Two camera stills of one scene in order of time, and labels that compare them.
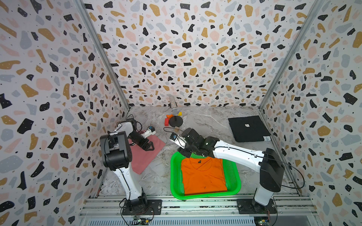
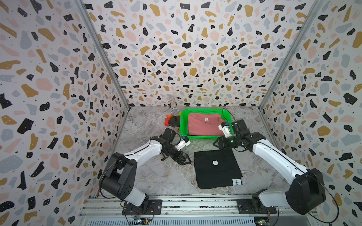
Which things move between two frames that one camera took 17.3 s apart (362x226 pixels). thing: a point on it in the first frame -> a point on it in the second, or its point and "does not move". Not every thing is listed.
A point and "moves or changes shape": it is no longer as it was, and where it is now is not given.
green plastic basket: [231, 176] -> [184, 123]
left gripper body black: [138, 140] -> [173, 152]
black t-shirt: [249, 128] -> [216, 168]
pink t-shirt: [140, 158] moves or changes shape
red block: [166, 122] does not move
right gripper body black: [185, 152] -> [229, 142]
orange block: [169, 116] does not move
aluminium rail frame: [197, 211] does not move
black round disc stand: [176, 121] does not move
